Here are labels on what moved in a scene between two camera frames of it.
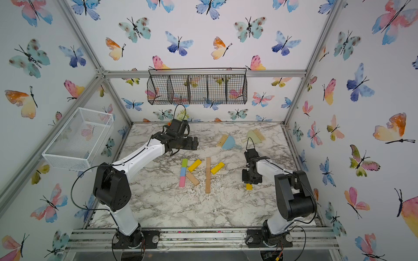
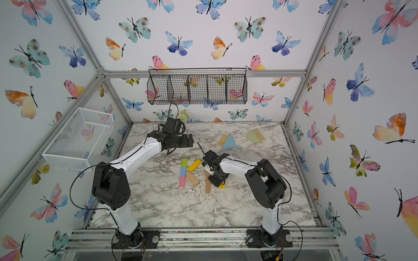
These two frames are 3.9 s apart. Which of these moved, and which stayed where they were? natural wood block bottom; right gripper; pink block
Moved: right gripper
Stayed: natural wood block bottom; pink block
